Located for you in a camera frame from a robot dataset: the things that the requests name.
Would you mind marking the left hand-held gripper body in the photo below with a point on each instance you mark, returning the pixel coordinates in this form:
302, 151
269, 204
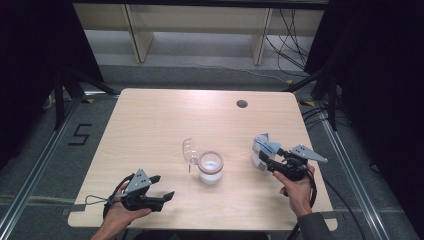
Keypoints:
138, 182

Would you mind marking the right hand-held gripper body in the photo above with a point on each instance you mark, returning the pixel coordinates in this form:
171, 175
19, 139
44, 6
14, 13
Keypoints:
308, 153

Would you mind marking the white and blue milk carton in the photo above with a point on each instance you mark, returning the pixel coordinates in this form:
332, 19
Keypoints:
261, 146

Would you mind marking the clear glass jar with lid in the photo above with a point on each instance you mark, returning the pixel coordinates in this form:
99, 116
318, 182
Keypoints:
210, 170

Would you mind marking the person's left hand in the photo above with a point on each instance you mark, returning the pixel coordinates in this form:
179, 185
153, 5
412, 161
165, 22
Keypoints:
118, 217

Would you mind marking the person's right hand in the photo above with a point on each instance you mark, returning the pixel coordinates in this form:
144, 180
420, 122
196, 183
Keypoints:
300, 195

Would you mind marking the yellow and black tape piece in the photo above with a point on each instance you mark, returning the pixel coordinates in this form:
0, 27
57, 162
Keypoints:
88, 100
306, 103

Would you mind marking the black metal stand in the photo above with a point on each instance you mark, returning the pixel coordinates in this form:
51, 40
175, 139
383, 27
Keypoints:
60, 100
331, 100

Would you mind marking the round grey table grommet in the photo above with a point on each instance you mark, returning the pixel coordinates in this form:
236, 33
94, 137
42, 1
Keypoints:
242, 103

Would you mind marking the grey tape strip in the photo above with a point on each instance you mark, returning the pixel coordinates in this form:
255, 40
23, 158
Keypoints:
75, 208
333, 215

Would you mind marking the black curtain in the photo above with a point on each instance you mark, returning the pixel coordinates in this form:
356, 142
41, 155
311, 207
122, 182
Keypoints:
383, 83
33, 66

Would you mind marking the light wooden shelf unit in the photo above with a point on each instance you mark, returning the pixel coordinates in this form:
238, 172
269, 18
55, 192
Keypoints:
200, 16

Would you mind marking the aluminium floor rail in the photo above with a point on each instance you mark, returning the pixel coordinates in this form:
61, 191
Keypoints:
346, 166
43, 160

